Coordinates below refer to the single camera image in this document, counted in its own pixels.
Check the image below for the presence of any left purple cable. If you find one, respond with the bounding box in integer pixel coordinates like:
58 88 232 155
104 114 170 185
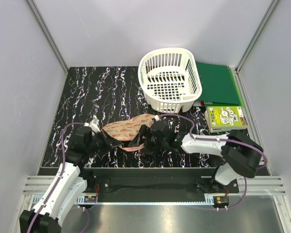
26 122 92 233

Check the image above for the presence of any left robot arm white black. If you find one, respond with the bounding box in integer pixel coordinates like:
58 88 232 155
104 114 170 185
19 123 122 233

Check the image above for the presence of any pink mesh bra laundry bag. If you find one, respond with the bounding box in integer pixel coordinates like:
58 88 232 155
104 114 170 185
102 114 154 142

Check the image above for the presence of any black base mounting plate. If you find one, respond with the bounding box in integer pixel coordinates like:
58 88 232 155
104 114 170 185
67 167 240 203

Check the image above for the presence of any green illustrated book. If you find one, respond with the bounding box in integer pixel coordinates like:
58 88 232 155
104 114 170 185
205 106 248 133

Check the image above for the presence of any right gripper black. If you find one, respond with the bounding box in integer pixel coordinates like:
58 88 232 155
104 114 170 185
129 124 168 155

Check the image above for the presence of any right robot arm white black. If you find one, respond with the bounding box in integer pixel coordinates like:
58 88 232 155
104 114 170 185
128 121 263 193

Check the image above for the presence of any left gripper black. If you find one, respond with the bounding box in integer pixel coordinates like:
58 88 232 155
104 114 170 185
86 128 122 153

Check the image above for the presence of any green folder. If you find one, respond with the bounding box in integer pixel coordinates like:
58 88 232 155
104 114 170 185
196 62 243 107

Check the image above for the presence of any purple cable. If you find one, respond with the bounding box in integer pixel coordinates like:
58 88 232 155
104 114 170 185
154 114 268 211
26 122 92 233

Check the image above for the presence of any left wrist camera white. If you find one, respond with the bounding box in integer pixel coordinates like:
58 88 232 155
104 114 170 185
84 116 100 133

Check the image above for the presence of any white plastic laundry basket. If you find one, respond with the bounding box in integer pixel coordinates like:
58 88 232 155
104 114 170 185
138 48 202 114

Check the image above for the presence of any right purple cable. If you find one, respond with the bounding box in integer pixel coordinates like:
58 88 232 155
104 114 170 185
154 114 268 211

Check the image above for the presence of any aluminium front rail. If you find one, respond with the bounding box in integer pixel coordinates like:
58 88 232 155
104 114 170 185
21 174 287 207

